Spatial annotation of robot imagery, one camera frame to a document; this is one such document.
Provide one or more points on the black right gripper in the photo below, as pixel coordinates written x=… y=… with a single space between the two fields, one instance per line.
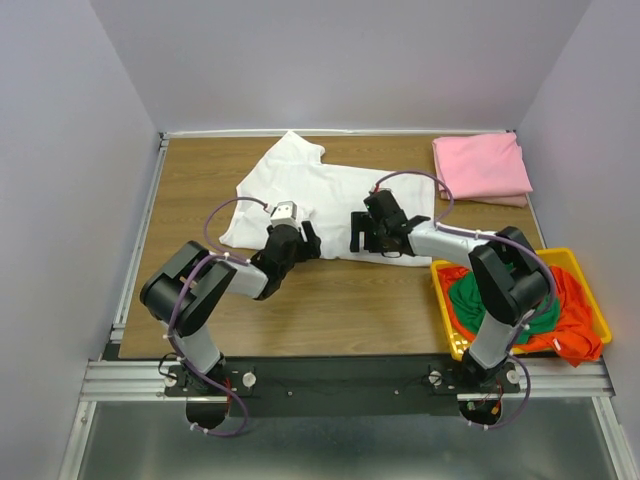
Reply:
x=361 y=222

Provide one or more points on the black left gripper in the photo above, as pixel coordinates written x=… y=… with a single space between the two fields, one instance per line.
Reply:
x=312 y=249

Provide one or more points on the white t shirt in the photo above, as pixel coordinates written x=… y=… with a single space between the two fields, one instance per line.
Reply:
x=326 y=195

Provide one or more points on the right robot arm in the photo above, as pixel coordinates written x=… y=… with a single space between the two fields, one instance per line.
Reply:
x=512 y=280

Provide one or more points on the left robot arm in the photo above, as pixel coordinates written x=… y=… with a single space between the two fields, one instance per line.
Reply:
x=183 y=293

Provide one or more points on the green t shirt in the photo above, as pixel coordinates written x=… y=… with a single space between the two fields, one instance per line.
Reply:
x=467 y=311

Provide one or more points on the folded pink t shirt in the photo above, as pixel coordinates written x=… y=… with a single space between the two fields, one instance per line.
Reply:
x=485 y=168

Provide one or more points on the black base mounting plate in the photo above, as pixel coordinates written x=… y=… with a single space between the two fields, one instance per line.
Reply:
x=335 y=386

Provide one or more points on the yellow plastic basket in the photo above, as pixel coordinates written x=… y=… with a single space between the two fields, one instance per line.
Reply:
x=595 y=310

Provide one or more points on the orange t shirt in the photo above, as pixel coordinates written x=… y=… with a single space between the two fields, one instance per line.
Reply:
x=568 y=328

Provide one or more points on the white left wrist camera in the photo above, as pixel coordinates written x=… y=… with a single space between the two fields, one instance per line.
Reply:
x=283 y=213

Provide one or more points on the aluminium frame rail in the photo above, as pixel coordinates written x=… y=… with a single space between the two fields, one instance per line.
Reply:
x=139 y=381

